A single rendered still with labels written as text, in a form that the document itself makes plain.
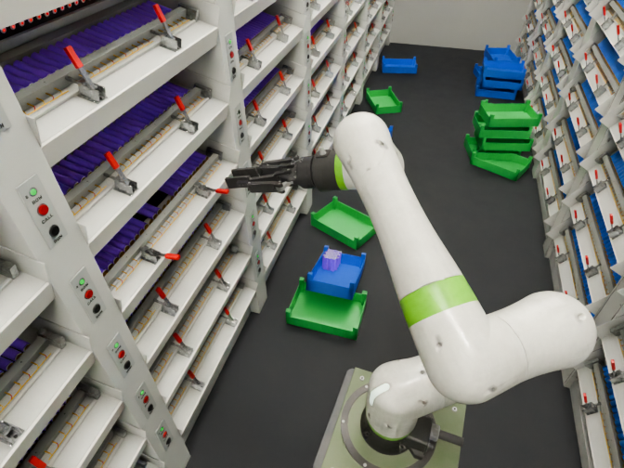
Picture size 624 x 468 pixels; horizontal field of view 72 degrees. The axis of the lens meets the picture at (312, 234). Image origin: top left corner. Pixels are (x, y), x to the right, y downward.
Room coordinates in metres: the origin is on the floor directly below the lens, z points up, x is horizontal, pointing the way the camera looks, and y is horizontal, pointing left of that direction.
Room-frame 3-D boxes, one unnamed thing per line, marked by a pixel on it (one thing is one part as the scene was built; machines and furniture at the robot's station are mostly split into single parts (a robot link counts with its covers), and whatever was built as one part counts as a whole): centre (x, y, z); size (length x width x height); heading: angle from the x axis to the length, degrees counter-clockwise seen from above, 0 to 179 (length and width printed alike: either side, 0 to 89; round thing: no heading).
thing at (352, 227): (1.71, -0.17, 0.04); 0.30 x 0.20 x 0.08; 48
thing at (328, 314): (1.15, -0.06, 0.04); 0.30 x 0.20 x 0.08; 73
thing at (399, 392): (0.51, -0.21, 0.48); 0.16 x 0.13 x 0.19; 110
